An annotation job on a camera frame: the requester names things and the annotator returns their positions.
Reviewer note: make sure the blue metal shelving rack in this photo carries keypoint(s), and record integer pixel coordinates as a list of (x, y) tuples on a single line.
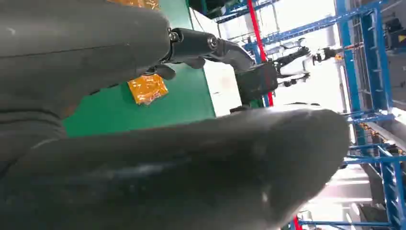
[(371, 63)]

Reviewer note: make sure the red pole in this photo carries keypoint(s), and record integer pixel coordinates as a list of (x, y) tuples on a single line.
[(257, 35)]

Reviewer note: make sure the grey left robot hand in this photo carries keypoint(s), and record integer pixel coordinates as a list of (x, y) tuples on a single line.
[(190, 171)]

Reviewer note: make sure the yellow sheet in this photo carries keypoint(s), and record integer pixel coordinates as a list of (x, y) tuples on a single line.
[(147, 89)]

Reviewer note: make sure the white and black background robot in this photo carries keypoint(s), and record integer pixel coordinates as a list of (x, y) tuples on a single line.
[(295, 65)]

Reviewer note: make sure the green table mat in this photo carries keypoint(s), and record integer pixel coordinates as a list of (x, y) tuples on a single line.
[(165, 108)]

